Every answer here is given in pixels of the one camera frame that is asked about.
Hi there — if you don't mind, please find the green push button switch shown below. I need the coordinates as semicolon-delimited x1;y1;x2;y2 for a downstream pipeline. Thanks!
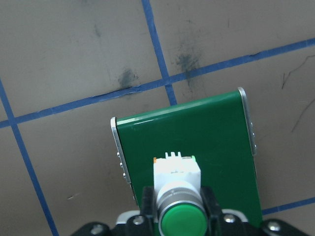
152;151;206;236

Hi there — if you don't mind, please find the green conveyor belt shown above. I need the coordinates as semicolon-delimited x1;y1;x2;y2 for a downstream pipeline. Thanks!
110;87;264;229

